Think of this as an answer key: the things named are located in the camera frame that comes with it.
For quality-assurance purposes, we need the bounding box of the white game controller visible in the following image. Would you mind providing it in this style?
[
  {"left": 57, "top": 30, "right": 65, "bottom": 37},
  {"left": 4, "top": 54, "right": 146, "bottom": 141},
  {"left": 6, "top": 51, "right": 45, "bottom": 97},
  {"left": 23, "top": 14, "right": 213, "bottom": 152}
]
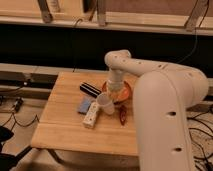
[{"left": 83, "top": 102, "right": 100, "bottom": 128}]

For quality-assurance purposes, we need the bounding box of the black power adapter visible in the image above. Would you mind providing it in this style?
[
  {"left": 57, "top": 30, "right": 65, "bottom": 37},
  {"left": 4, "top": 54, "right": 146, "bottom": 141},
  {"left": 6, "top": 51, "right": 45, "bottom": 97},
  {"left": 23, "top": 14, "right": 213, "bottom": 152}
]
[{"left": 12, "top": 98, "right": 23, "bottom": 113}]

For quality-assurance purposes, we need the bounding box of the black cable left floor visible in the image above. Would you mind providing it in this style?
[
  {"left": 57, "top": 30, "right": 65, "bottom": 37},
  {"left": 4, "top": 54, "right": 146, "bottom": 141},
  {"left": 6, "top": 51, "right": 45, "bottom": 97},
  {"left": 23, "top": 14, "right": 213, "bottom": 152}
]
[{"left": 0, "top": 96, "right": 40, "bottom": 128}]

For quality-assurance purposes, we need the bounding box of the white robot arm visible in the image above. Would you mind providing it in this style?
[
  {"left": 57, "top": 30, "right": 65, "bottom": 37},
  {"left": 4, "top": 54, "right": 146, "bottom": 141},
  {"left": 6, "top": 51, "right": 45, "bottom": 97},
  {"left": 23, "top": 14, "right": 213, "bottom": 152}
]
[{"left": 104, "top": 50, "right": 209, "bottom": 171}]

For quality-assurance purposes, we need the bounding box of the black rectangular box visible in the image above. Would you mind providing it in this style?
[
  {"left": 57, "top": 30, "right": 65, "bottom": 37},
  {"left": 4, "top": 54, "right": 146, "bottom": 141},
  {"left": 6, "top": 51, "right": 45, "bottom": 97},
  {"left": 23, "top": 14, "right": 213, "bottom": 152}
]
[{"left": 80, "top": 83, "right": 101, "bottom": 98}]

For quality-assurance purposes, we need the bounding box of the wooden table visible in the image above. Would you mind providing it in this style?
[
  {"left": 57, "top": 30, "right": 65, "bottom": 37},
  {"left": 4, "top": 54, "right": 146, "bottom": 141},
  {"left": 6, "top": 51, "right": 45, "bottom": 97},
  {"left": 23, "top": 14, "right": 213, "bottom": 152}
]
[{"left": 31, "top": 72, "right": 137, "bottom": 156}]

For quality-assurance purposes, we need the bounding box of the blue sponge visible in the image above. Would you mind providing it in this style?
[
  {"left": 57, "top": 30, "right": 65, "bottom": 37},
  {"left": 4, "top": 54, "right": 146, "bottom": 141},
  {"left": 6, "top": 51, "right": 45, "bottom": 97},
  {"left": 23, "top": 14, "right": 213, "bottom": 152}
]
[{"left": 77, "top": 97, "right": 93, "bottom": 114}]

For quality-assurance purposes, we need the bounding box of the orange ceramic bowl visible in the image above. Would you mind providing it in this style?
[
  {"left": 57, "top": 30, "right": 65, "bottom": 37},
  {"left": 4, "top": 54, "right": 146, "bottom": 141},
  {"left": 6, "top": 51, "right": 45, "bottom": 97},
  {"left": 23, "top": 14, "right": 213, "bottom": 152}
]
[{"left": 102, "top": 81, "right": 132, "bottom": 103}]

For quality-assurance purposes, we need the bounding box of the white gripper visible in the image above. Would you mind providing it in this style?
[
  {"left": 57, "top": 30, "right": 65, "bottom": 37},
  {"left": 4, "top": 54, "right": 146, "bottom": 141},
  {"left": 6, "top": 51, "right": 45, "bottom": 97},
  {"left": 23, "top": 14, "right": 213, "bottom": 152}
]
[{"left": 107, "top": 69, "right": 124, "bottom": 99}]

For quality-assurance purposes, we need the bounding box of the black cables right floor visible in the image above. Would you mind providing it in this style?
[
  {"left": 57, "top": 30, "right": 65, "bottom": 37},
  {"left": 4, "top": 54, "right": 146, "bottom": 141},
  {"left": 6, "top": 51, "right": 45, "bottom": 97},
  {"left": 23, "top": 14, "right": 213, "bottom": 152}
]
[{"left": 186, "top": 103, "right": 213, "bottom": 171}]

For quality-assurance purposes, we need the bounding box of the translucent white cup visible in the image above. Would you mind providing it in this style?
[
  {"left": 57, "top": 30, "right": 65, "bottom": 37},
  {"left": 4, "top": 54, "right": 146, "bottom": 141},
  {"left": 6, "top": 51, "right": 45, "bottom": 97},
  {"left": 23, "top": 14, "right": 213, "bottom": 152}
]
[{"left": 96, "top": 92, "right": 115, "bottom": 115}]

